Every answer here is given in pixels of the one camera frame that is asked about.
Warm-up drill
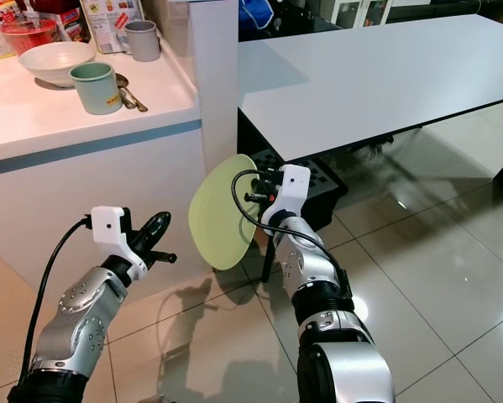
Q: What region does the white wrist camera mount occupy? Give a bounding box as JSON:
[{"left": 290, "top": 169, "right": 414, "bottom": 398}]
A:
[
  {"left": 90, "top": 206, "right": 149, "bottom": 284},
  {"left": 264, "top": 164, "right": 312, "bottom": 223}
]

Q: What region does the white dining table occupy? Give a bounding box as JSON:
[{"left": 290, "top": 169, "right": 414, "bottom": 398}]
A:
[{"left": 237, "top": 13, "right": 503, "bottom": 165}]

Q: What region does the teal cup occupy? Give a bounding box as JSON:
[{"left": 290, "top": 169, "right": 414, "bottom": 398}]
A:
[{"left": 69, "top": 62, "right": 123, "bottom": 116}]

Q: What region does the blue bag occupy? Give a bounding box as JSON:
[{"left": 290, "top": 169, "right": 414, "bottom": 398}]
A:
[{"left": 238, "top": 0, "right": 273, "bottom": 34}]

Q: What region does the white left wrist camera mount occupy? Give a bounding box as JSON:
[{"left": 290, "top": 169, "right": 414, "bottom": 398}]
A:
[{"left": 90, "top": 206, "right": 149, "bottom": 284}]

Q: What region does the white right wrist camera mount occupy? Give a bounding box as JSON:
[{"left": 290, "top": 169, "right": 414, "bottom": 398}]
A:
[{"left": 264, "top": 164, "right": 312, "bottom": 223}]

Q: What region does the silver spoon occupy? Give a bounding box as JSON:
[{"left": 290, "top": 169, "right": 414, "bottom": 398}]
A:
[{"left": 114, "top": 73, "right": 139, "bottom": 110}]

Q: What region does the dark red snack packet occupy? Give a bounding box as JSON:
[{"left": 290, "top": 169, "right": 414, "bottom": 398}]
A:
[{"left": 24, "top": 0, "right": 84, "bottom": 43}]

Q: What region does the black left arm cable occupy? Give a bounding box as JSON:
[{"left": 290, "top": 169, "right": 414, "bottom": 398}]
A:
[{"left": 23, "top": 216, "right": 94, "bottom": 387}]

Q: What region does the grey cup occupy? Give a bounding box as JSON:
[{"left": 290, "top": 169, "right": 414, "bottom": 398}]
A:
[{"left": 123, "top": 20, "right": 161, "bottom": 63}]

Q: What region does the white printed food bag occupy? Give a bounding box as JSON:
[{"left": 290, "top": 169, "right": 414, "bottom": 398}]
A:
[{"left": 81, "top": 0, "right": 143, "bottom": 54}]

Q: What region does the white ceramic bowl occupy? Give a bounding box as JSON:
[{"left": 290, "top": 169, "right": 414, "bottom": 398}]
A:
[{"left": 18, "top": 41, "right": 97, "bottom": 89}]

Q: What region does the white kitchen counter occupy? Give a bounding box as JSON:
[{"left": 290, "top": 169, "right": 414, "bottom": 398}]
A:
[{"left": 0, "top": 25, "right": 206, "bottom": 307}]

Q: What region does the glass display cabinet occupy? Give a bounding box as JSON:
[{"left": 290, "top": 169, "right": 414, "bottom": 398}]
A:
[{"left": 285, "top": 0, "right": 503, "bottom": 26}]

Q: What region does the light green plate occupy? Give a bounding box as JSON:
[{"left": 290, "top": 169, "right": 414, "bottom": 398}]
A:
[{"left": 188, "top": 153, "right": 265, "bottom": 272}]

